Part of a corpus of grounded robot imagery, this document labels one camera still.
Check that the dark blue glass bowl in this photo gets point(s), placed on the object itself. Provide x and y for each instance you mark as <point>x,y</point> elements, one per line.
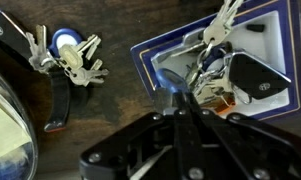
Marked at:
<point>10,171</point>

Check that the yellow paper note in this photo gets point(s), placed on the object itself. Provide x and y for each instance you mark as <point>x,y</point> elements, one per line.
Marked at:
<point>6,133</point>

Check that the key bunch with black fob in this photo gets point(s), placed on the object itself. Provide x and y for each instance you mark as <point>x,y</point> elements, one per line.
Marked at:
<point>256,75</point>

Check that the blue white square plate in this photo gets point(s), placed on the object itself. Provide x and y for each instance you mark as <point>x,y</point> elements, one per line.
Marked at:
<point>273,40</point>

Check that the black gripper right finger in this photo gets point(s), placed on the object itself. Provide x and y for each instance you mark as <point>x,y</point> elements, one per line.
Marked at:
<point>223,150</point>

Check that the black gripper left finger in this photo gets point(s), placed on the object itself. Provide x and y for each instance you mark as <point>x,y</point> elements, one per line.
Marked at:
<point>181,133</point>

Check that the dark wooden console table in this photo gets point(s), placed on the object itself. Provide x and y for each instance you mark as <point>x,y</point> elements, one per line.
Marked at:
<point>116,100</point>

